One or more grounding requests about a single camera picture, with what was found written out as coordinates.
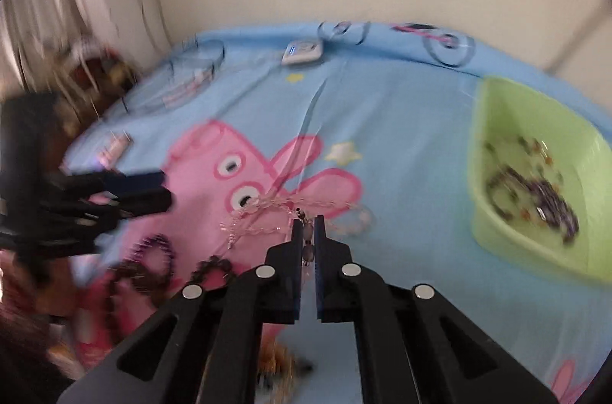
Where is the golden brown jewelry piece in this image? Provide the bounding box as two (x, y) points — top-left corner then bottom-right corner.
(256, 344), (316, 390)

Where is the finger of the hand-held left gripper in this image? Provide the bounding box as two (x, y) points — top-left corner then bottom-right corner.
(58, 170), (166, 198)
(29, 187), (174, 258)

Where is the dark small bead bracelet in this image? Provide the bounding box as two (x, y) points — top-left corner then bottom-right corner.
(111, 234), (179, 295)

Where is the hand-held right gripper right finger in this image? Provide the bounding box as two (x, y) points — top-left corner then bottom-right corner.
(314, 214), (560, 404)

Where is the brown clutter pile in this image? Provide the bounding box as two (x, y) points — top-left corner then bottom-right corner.
(52, 36), (144, 132)

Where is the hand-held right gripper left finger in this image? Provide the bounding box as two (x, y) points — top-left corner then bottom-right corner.
(57, 217), (303, 404)

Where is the white curtain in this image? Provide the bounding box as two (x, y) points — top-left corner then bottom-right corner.
(0, 0), (168, 99)

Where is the brown wooden bead bracelet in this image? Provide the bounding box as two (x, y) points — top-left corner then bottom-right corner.
(190, 256), (236, 290)

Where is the green plastic basin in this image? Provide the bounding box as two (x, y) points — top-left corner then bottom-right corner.
(467, 75), (612, 285)

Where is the pile of mixed jewelry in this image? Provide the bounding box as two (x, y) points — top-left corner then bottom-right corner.
(480, 135), (581, 245)

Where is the small pink packet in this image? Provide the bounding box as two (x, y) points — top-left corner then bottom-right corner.
(96, 131), (132, 166)

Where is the small white device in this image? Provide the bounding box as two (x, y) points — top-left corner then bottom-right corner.
(280, 38), (326, 67)

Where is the silver chain necklace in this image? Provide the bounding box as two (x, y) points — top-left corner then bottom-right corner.
(219, 189), (366, 271)

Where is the clear bead bracelet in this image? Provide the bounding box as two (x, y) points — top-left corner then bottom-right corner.
(330, 202), (374, 239)

